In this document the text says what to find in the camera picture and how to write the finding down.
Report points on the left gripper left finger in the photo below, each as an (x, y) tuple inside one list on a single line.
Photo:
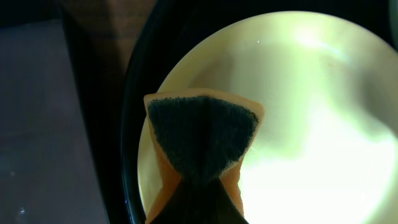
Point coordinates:
[(178, 209)]

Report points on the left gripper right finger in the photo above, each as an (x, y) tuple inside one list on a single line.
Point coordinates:
[(216, 207)]

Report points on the yellow green scrub sponge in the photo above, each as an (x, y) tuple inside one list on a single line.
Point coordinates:
[(200, 135)]

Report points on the yellow plate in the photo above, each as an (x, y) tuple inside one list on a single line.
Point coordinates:
[(326, 151)]

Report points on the black rectangular tray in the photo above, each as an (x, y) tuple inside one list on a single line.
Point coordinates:
[(47, 172)]

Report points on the black round tray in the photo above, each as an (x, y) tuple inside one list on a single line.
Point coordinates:
[(175, 28)]

